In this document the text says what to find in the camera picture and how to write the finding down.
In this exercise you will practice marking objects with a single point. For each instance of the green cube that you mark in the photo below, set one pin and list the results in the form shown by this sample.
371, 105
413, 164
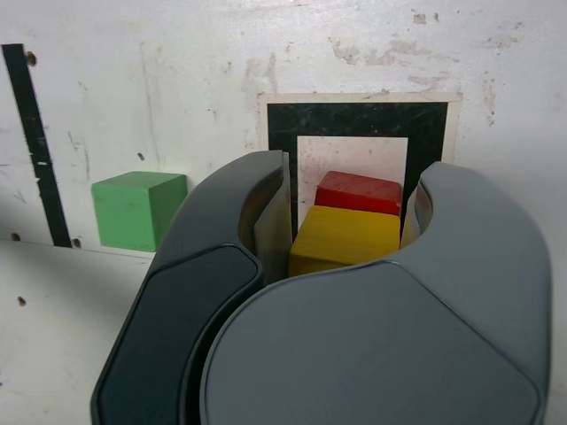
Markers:
128, 212

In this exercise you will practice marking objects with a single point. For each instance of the black tape strip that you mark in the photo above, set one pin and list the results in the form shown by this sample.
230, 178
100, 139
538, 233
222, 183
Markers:
34, 133

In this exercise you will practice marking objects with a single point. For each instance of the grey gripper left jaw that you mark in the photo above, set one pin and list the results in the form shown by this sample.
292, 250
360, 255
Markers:
177, 310

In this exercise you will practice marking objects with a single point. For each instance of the red cube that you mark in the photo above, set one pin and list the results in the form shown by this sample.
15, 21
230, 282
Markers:
359, 192

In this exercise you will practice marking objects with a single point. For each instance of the black tape square outline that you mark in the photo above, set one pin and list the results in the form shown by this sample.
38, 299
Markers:
354, 119

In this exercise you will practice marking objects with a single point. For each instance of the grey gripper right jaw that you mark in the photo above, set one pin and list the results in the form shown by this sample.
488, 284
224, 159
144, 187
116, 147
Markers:
376, 345

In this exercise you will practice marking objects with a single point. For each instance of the yellow cube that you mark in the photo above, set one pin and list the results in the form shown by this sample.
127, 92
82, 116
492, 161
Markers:
341, 239

